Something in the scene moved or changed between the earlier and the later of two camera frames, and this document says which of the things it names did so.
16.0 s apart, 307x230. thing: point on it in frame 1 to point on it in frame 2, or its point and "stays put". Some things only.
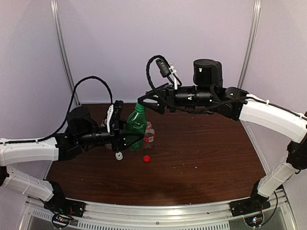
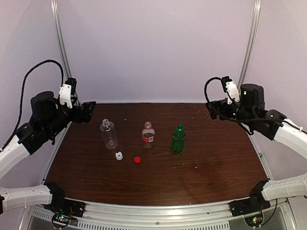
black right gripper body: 171,102 to 224,114
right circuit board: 254,220 stays put
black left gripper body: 115,137 to 77,117
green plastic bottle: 136,122 to 178,138
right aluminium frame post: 252,43 stays put
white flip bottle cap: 119,155 stays put
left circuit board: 61,220 stays put
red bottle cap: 147,158 to 137,159
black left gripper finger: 122,124 to 88,107
